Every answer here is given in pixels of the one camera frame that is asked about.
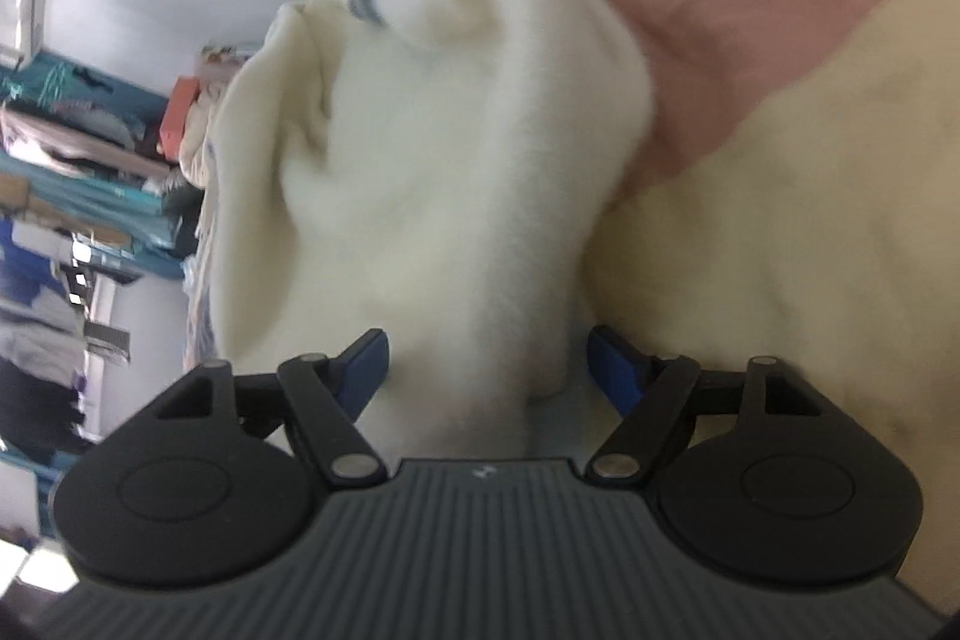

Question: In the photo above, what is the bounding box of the patchwork quilt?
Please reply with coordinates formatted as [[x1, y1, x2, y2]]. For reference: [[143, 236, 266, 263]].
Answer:
[[405, 0, 960, 618]]

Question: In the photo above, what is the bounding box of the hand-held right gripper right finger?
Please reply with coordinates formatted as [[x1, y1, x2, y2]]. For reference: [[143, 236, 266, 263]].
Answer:
[[587, 325, 826, 487]]

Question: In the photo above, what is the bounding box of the shelf of folded linens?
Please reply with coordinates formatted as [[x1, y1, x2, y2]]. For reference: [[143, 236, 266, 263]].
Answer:
[[0, 47, 205, 461]]

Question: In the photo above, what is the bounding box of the cream pillow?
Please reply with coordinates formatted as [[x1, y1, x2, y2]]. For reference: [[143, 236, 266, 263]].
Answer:
[[180, 98, 230, 187]]

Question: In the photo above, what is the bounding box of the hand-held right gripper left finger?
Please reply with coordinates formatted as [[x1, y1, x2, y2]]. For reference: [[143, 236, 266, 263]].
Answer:
[[148, 329, 391, 489]]

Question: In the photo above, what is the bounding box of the orange pillow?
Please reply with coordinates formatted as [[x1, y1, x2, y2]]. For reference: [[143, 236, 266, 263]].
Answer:
[[160, 76, 201, 163]]

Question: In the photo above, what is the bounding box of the cream sweater with blue stripes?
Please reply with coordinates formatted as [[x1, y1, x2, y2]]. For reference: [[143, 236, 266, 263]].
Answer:
[[202, 0, 661, 461]]

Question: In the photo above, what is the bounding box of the printed headboard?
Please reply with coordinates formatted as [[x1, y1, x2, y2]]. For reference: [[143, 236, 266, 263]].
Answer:
[[199, 42, 257, 65]]

